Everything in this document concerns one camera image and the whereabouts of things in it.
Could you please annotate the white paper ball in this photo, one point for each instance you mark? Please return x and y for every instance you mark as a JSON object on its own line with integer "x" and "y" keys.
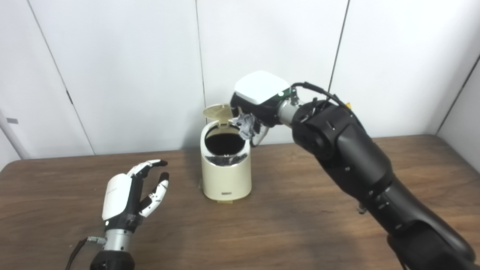
{"x": 247, "y": 125}

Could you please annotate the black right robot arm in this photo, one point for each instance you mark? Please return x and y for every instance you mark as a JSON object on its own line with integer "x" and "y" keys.
{"x": 356, "y": 157}

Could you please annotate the white and black left hand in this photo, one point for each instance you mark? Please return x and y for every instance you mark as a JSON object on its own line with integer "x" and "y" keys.
{"x": 118, "y": 195}

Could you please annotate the black wall panel hinge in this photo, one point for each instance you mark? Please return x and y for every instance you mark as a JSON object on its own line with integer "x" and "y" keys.
{"x": 69, "y": 97}

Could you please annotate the grey wall tag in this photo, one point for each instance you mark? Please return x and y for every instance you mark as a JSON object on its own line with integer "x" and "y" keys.
{"x": 12, "y": 120}

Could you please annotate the cream-colored bin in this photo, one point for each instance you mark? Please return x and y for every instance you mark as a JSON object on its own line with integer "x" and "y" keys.
{"x": 226, "y": 178}

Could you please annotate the white and black right hand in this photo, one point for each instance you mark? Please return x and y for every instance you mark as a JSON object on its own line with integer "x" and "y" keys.
{"x": 260, "y": 88}

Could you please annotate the round cream bin lid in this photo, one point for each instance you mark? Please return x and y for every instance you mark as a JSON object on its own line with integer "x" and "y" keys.
{"x": 216, "y": 111}

